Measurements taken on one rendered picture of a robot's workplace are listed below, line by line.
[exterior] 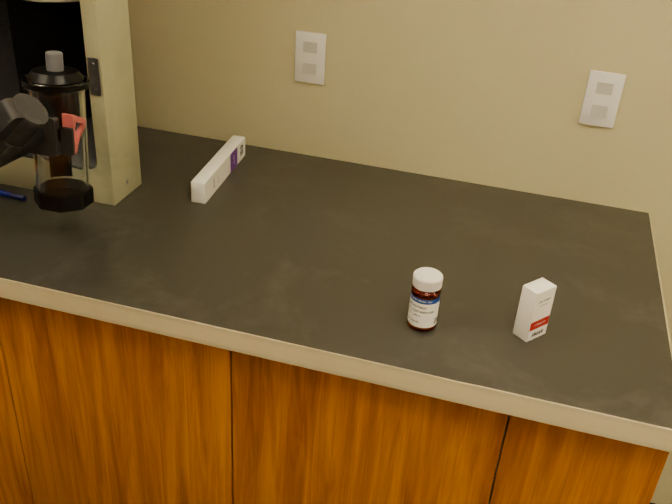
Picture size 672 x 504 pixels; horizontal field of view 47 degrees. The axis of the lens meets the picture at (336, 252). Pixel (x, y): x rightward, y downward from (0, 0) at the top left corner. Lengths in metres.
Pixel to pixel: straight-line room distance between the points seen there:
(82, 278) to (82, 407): 0.28
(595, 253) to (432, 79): 0.51
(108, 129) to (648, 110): 1.07
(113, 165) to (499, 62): 0.81
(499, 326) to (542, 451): 0.20
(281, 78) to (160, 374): 0.77
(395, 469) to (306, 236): 0.46
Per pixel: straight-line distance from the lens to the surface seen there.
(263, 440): 1.37
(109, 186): 1.56
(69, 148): 1.34
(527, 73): 1.68
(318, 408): 1.28
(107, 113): 1.50
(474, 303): 1.31
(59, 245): 1.46
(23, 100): 1.23
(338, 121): 1.79
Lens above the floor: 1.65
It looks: 30 degrees down
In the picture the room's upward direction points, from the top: 4 degrees clockwise
